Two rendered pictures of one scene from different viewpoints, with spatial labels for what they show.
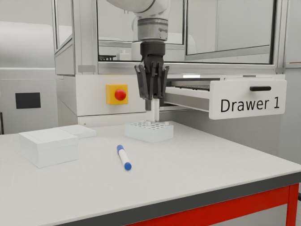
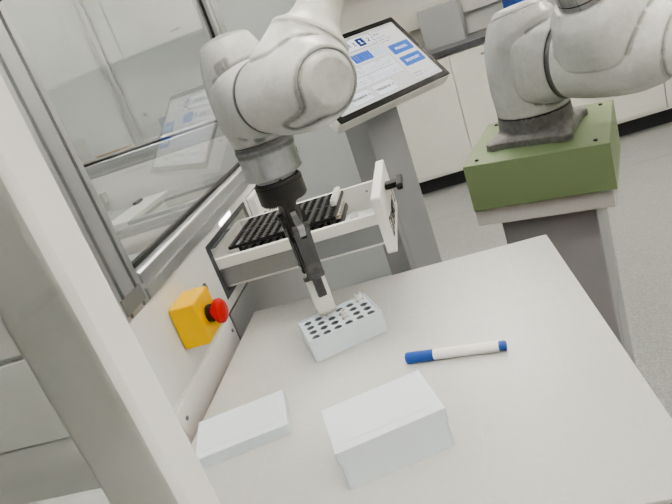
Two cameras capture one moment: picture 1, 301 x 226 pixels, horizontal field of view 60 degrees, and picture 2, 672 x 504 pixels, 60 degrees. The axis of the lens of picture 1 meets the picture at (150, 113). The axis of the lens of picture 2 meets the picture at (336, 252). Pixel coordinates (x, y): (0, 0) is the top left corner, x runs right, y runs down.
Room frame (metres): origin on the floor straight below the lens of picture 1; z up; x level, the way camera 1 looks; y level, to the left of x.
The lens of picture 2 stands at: (0.23, 0.68, 1.20)
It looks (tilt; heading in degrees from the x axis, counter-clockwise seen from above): 19 degrees down; 306
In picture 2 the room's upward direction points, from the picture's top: 20 degrees counter-clockwise
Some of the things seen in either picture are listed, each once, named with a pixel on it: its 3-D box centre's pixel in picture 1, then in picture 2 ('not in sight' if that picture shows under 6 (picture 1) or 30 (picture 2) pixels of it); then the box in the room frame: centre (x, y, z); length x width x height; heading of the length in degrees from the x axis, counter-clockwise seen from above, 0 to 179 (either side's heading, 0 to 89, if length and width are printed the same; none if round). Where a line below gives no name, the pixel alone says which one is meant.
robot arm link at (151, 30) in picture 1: (152, 32); (269, 159); (0.79, -0.01, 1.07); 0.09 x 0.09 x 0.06
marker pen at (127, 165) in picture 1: (123, 156); (454, 351); (0.55, 0.06, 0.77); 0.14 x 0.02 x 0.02; 13
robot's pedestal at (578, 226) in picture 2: not in sight; (578, 319); (0.56, -0.64, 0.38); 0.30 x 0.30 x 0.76; 4
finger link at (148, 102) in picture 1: (146, 102); (319, 283); (0.77, 0.01, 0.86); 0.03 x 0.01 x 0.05; 136
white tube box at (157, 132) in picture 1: (148, 130); (341, 326); (0.76, 0.01, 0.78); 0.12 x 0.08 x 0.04; 46
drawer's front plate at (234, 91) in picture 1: (250, 98); (385, 202); (0.80, -0.30, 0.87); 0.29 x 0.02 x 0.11; 114
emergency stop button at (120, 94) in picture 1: (119, 94); (216, 311); (0.91, 0.11, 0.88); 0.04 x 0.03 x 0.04; 114
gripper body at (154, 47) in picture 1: (152, 58); (286, 204); (0.79, -0.01, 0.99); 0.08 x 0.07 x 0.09; 136
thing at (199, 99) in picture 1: (208, 96); (290, 234); (0.99, -0.22, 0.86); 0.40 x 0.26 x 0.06; 24
